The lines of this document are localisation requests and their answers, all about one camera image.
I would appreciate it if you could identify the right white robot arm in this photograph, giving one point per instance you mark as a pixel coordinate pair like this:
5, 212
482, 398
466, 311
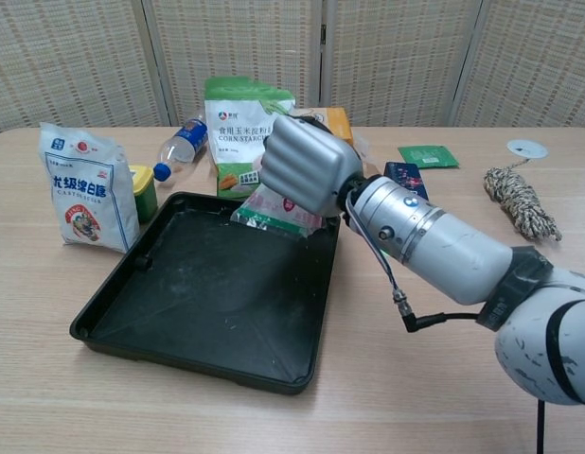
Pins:
453, 250

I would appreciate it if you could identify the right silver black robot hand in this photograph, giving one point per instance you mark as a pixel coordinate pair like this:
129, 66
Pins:
306, 163

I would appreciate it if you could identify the clear plastic bottle blue cap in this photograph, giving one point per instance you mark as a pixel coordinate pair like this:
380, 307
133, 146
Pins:
179, 146

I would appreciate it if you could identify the white sugar bag blue print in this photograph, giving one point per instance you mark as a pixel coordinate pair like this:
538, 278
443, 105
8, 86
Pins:
89, 198

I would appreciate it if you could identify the dark blue floral box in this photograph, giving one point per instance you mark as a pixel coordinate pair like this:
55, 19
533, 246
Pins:
411, 177

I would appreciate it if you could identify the yellow tissue pack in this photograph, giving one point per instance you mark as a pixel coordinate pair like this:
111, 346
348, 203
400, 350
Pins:
342, 125

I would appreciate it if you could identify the green white corn starch bag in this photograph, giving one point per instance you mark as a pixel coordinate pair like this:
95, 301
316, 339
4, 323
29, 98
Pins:
235, 137

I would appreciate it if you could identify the green flat sachet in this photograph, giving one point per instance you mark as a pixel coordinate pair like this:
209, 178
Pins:
427, 156

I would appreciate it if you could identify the woven folding screen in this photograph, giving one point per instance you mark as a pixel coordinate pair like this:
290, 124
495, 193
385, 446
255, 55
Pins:
84, 61

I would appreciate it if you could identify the pink white sugar bag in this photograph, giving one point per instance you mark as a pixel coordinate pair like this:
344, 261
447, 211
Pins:
273, 210

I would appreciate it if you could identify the green container yellow lid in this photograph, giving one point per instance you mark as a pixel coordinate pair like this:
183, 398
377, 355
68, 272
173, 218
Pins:
146, 198

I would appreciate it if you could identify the black square plastic tray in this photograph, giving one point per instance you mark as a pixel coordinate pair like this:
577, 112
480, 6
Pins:
202, 293

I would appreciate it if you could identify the clear plastic wrapper piece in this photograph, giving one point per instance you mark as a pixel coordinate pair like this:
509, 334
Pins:
368, 153

